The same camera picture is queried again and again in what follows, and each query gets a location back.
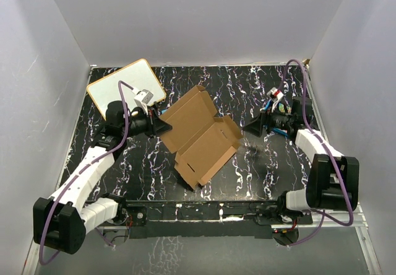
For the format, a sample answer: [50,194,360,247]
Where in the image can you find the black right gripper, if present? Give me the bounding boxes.
[243,100,295,137]

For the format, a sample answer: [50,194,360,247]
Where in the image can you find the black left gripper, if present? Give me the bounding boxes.
[121,106,173,139]

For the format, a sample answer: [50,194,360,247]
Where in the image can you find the brown cardboard paper box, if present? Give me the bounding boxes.
[160,85,243,190]

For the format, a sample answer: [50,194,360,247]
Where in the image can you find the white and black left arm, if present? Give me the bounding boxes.
[33,100,172,254]

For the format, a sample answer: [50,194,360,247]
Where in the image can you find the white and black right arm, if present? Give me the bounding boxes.
[243,97,359,226]

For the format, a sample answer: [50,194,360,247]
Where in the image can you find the blue treehouse book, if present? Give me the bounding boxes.
[264,98,295,136]

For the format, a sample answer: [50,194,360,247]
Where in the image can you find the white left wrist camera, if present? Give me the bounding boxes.
[134,90,153,111]

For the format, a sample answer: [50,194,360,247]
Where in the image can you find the white board with wooden frame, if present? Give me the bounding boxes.
[87,58,166,117]

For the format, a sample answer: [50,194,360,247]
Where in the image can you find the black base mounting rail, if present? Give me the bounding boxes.
[98,194,313,240]

